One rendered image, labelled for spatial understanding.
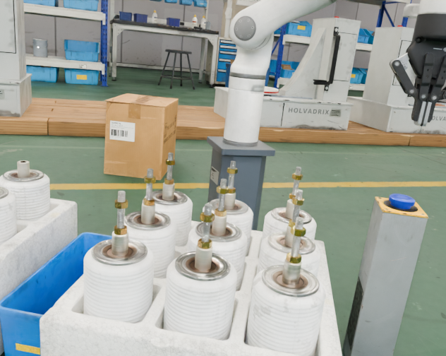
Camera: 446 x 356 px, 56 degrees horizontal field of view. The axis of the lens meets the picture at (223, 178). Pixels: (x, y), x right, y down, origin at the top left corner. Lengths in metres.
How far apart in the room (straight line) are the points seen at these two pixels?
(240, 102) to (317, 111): 1.87
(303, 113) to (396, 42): 0.87
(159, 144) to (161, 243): 1.05
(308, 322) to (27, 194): 0.59
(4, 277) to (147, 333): 0.31
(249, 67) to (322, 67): 2.00
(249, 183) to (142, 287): 0.57
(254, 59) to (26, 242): 0.67
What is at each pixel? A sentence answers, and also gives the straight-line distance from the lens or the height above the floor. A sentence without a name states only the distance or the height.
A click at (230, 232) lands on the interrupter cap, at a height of 0.25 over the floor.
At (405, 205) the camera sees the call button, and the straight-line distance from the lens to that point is 0.74.
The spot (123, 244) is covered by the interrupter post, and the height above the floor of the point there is 0.27.
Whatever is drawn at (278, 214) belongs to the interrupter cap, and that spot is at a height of 0.25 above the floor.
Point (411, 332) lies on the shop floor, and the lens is 1.03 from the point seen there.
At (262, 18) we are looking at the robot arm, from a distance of 1.04.
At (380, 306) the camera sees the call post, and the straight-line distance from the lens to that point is 0.80.
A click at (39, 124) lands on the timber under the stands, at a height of 0.06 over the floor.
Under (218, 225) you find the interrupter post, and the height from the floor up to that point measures 0.27.
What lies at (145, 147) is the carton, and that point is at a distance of 1.72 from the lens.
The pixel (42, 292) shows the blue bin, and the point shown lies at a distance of 0.87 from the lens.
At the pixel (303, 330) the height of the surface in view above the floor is 0.21.
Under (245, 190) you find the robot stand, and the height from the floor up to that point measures 0.19.
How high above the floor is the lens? 0.53
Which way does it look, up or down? 17 degrees down
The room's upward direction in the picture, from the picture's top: 6 degrees clockwise
